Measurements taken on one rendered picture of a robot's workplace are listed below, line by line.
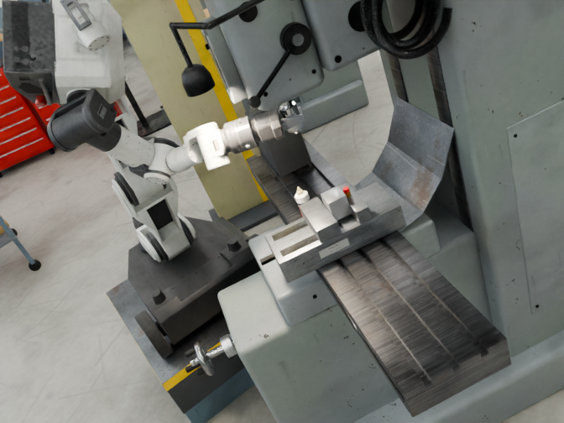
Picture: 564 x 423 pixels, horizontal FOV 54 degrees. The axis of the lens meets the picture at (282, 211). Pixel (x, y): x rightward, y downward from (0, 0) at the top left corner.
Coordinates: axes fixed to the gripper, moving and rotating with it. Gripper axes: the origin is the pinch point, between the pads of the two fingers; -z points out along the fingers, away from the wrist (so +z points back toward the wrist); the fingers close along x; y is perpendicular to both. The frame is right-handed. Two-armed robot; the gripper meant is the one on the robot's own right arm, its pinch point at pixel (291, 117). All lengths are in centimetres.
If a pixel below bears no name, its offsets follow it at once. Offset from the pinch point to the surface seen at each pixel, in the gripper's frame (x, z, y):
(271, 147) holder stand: 28.1, 11.1, 19.8
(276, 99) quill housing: -10.6, 1.5, -10.4
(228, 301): -2, 39, 52
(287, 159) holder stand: 29.1, 7.7, 26.7
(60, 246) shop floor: 206, 204, 126
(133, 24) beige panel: 160, 69, -8
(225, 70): -4.8, 11.2, -19.4
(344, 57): -8.0, -17.1, -13.6
